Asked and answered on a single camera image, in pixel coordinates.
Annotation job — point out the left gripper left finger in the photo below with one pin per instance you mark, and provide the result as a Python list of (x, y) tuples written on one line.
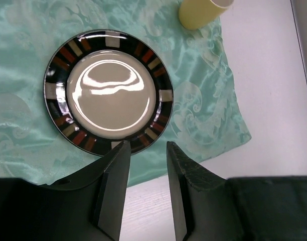
[(86, 205)]

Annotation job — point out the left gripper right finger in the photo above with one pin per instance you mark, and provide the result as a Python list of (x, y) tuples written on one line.
[(208, 207)]

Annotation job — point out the green patterned cloth napkin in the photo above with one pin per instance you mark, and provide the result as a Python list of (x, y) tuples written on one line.
[(206, 120)]

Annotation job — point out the dark rimmed cream plate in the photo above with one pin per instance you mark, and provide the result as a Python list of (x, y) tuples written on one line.
[(104, 87)]

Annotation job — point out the yellow cup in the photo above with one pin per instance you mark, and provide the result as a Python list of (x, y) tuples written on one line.
[(194, 14)]

